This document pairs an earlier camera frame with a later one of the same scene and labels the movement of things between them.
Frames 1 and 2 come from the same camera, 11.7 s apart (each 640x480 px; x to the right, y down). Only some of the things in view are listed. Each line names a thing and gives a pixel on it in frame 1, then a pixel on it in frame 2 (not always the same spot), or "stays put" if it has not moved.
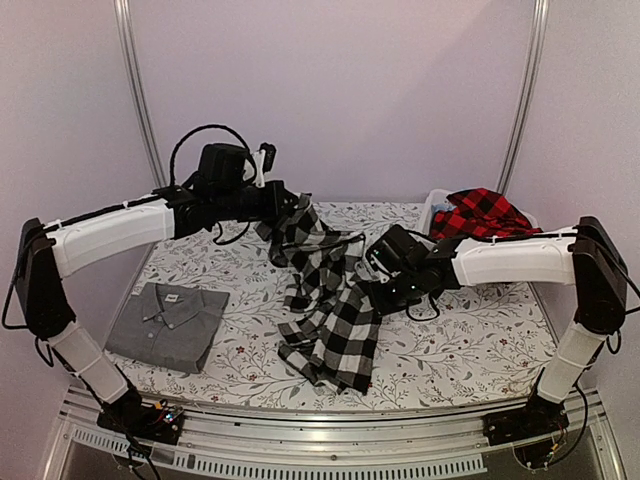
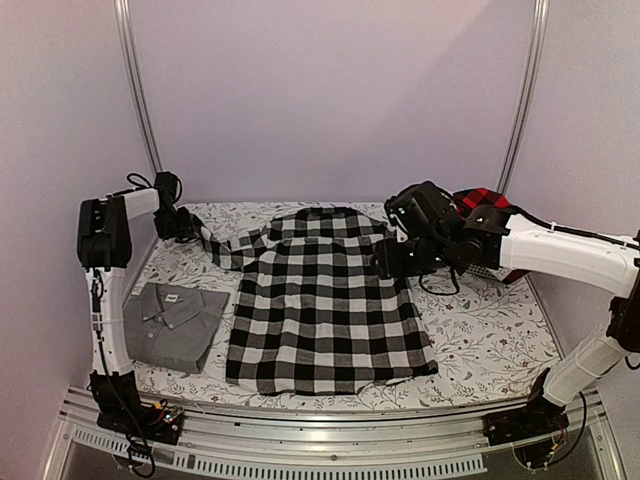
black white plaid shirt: [334, 337] stays put
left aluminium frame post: [122, 11] stays put
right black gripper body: [406, 290] to [429, 255]
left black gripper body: [263, 209] to [172, 224]
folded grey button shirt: [169, 325] stays put
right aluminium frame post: [540, 19] stays put
